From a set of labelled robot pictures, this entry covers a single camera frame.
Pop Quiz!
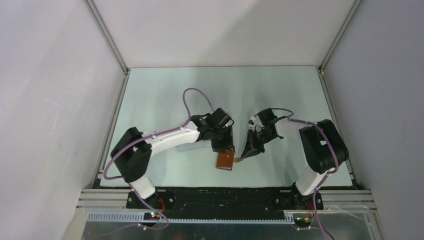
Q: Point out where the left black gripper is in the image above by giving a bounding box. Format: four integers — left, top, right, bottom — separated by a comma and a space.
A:
209, 125, 235, 155

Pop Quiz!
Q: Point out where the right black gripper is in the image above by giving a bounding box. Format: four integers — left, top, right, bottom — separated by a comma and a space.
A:
241, 128, 276, 159

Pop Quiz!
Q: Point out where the brown leather card holder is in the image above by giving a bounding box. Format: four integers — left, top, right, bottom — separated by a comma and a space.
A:
215, 149, 243, 171

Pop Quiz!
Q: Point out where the clear plastic card box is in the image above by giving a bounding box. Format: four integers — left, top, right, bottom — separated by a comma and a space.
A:
175, 141, 211, 153

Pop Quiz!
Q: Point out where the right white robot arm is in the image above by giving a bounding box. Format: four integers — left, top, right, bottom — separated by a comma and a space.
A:
240, 107, 350, 209

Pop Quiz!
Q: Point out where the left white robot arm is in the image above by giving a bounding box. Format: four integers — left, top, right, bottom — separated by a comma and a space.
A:
103, 108, 234, 208

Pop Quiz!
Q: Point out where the right circuit board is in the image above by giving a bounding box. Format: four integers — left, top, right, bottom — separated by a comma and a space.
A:
294, 216, 314, 223

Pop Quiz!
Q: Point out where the circuit board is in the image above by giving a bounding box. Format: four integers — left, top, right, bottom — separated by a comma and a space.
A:
294, 216, 314, 223
143, 211, 162, 221

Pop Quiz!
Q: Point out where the left circuit board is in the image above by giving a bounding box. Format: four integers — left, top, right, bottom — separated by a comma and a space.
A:
143, 211, 162, 221

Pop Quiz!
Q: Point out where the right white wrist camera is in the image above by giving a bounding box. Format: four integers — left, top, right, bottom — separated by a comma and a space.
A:
248, 116, 257, 132

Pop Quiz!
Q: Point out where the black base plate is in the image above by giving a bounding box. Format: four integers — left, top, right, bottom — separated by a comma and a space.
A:
145, 187, 324, 221

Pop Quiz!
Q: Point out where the aluminium frame rail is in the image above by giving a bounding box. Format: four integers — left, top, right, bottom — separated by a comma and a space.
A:
77, 189, 378, 224

